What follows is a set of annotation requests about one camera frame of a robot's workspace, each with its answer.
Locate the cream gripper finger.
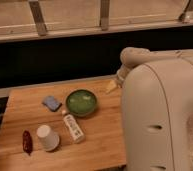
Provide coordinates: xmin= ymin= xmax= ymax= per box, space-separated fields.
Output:
xmin=106 ymin=80 xmax=118 ymax=93

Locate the green ceramic bowl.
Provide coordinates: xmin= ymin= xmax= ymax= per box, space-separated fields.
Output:
xmin=66 ymin=89 xmax=98 ymax=117

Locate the white paper cup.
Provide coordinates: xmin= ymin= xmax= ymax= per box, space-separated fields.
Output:
xmin=36 ymin=125 xmax=60 ymax=151

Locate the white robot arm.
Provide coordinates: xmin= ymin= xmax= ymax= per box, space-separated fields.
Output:
xmin=106 ymin=47 xmax=193 ymax=171

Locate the blue sponge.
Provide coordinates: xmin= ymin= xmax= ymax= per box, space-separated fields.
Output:
xmin=42 ymin=96 xmax=62 ymax=112

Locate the metal window frame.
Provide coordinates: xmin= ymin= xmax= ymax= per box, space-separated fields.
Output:
xmin=0 ymin=0 xmax=193 ymax=42

